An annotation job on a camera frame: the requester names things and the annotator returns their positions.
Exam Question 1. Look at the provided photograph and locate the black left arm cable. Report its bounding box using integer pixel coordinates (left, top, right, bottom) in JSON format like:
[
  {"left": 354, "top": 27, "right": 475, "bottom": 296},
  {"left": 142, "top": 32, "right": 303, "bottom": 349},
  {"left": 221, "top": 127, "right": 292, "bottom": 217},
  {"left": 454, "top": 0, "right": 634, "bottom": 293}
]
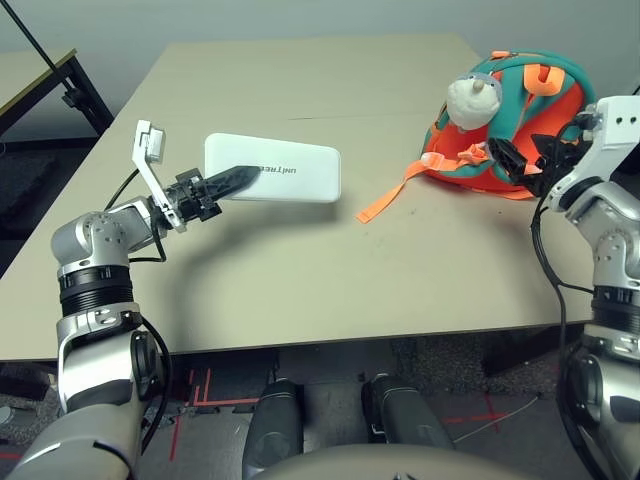
[{"left": 103, "top": 166, "right": 175, "bottom": 457}]

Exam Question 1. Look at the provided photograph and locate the beige robot torso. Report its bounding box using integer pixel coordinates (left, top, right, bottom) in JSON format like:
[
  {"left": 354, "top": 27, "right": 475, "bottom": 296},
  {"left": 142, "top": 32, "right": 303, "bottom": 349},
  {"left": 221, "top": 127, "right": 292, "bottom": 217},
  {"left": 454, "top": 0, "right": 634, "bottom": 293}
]
[{"left": 248, "top": 443, "right": 532, "bottom": 480}]

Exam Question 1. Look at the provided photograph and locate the grey robot leg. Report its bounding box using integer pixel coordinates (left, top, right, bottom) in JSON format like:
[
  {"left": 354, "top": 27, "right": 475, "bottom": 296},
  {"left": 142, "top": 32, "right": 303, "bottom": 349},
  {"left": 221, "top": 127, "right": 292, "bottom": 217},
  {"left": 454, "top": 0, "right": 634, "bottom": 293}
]
[
  {"left": 241, "top": 377, "right": 307, "bottom": 479},
  {"left": 360, "top": 373, "right": 456, "bottom": 449}
]

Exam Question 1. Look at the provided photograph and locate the beige side table black frame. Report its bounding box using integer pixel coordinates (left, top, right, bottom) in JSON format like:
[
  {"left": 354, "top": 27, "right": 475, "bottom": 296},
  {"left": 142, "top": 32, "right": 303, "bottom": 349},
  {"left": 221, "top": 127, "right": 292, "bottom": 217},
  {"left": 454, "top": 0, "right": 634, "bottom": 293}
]
[{"left": 0, "top": 47, "right": 114, "bottom": 147}]

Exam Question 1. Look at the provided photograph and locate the grey white plush toy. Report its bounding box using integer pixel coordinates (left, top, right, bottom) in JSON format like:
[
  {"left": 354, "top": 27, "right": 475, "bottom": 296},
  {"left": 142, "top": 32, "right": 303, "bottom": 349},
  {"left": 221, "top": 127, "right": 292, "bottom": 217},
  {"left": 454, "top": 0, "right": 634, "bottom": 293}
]
[{"left": 445, "top": 71, "right": 503, "bottom": 133}]

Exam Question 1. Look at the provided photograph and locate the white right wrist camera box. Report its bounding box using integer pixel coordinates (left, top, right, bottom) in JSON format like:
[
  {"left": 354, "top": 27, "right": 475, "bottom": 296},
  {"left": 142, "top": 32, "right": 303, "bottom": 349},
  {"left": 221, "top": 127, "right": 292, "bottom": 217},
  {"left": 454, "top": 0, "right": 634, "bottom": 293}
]
[{"left": 574, "top": 95, "right": 640, "bottom": 201}]

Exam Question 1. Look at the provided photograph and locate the grey left robot leg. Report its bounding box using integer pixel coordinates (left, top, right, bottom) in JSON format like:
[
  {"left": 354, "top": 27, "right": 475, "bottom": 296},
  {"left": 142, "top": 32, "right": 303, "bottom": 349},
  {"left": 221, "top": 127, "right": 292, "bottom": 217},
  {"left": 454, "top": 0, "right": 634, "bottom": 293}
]
[{"left": 241, "top": 377, "right": 307, "bottom": 479}]

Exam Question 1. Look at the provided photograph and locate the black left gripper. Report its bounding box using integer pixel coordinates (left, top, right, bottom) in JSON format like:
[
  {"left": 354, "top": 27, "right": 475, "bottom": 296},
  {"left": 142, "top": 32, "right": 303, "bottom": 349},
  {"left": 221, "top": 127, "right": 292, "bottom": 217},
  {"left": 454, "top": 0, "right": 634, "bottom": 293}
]
[{"left": 165, "top": 165, "right": 262, "bottom": 234}]

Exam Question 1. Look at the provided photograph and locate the orange and teal backpack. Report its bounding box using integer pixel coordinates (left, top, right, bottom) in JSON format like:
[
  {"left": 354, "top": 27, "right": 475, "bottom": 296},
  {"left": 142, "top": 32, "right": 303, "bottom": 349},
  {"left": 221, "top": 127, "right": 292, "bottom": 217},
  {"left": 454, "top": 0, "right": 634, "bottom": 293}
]
[{"left": 355, "top": 48, "right": 599, "bottom": 225}]

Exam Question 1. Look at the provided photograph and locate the thin white floor cable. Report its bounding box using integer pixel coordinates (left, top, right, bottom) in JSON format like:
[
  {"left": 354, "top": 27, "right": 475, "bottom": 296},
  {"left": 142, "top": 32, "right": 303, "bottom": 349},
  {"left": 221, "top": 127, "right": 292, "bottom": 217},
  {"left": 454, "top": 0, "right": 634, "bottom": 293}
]
[{"left": 453, "top": 391, "right": 545, "bottom": 445}]

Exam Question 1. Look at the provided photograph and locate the white pencil case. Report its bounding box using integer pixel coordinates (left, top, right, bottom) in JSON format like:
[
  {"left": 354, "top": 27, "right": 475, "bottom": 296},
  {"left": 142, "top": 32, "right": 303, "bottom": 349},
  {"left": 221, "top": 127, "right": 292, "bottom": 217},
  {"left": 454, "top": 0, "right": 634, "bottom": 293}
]
[{"left": 203, "top": 131, "right": 343, "bottom": 204}]

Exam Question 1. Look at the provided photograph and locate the grey right robot leg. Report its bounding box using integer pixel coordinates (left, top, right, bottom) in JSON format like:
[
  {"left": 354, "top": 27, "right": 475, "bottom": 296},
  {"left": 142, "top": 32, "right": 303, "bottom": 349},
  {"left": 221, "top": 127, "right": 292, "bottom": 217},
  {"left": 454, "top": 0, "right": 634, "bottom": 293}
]
[{"left": 360, "top": 373, "right": 456, "bottom": 449}]

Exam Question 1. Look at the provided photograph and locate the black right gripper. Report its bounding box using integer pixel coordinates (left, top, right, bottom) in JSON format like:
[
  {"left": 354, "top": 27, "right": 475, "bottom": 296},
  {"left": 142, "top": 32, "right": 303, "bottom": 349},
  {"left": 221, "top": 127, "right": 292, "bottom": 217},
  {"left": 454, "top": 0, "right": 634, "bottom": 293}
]
[{"left": 487, "top": 133, "right": 585, "bottom": 199}]

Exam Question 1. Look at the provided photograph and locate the black pole with clamp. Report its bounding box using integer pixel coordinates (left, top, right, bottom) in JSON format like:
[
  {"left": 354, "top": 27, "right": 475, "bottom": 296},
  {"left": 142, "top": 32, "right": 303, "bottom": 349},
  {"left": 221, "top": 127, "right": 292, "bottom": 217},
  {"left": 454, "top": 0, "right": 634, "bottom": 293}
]
[{"left": 0, "top": 0, "right": 84, "bottom": 110}]

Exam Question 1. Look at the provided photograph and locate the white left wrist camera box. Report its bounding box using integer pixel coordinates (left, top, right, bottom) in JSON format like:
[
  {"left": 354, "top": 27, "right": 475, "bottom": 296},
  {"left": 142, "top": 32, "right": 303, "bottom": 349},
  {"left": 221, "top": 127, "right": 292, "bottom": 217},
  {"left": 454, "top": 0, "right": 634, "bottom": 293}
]
[{"left": 130, "top": 119, "right": 187, "bottom": 234}]

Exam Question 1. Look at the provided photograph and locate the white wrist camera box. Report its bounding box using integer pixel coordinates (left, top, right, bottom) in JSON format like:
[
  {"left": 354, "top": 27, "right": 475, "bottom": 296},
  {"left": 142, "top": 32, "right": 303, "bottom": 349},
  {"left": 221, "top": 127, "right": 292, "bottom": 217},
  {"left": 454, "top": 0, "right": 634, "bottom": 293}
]
[
  {"left": 130, "top": 119, "right": 187, "bottom": 234},
  {"left": 574, "top": 95, "right": 640, "bottom": 201}
]

